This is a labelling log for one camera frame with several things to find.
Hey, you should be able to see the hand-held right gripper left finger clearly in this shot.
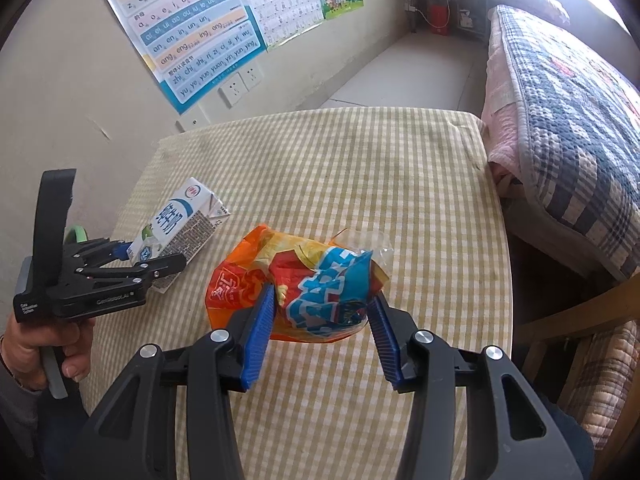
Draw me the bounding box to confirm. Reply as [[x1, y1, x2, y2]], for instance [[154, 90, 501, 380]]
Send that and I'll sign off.
[[75, 284, 277, 480]]

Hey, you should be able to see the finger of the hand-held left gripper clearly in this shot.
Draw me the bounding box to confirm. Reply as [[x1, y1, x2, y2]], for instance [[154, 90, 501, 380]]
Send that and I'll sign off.
[[65, 237, 135, 264], [80, 253, 186, 294]]

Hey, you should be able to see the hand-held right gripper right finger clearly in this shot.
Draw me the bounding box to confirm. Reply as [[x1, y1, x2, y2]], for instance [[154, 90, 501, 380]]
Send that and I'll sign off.
[[367, 290, 586, 480]]

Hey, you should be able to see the white milk carton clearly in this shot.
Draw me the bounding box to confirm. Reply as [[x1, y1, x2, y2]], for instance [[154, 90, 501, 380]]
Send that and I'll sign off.
[[127, 177, 232, 291]]

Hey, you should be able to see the orange and blue snack bag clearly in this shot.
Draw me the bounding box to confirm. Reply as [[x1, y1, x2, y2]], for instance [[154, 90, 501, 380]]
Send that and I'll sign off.
[[205, 225, 393, 343]]

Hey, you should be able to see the person's left forearm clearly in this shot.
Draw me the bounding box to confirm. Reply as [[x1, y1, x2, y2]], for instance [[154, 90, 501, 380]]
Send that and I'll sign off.
[[0, 360, 48, 466]]

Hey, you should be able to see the person's left hand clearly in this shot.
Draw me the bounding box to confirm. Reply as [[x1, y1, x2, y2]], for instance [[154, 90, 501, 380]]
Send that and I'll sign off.
[[0, 317, 96, 390]]

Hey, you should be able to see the wooden chair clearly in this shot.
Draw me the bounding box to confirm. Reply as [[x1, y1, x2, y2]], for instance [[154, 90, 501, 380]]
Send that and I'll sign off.
[[517, 305, 640, 476]]

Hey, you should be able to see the yellow checked tablecloth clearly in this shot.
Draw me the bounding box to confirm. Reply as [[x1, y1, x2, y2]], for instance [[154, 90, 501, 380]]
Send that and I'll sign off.
[[82, 107, 516, 480]]

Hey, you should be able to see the plaid chair cushion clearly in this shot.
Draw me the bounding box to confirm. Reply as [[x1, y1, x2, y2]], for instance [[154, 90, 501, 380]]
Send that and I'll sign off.
[[560, 320, 638, 451]]

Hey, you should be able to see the bed with plaid quilt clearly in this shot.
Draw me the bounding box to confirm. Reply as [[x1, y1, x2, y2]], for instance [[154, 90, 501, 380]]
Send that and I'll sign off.
[[482, 4, 640, 281]]

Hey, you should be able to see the red container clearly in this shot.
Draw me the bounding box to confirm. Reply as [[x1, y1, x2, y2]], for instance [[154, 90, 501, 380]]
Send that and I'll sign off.
[[426, 5, 449, 36]]

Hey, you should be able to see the white wall switch plate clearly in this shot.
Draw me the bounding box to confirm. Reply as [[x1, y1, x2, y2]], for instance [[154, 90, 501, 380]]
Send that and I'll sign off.
[[175, 104, 206, 133]]

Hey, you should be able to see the white wall socket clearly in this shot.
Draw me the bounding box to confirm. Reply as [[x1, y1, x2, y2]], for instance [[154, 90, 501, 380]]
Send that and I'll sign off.
[[239, 66, 263, 92], [218, 77, 247, 108]]

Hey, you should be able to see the blue letter wall poster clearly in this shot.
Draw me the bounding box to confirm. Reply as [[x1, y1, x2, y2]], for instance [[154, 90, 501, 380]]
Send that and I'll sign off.
[[92, 0, 267, 115]]

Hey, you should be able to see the white chart wall poster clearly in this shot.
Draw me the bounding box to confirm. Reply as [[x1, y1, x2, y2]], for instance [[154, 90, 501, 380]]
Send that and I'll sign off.
[[231, 0, 326, 51]]

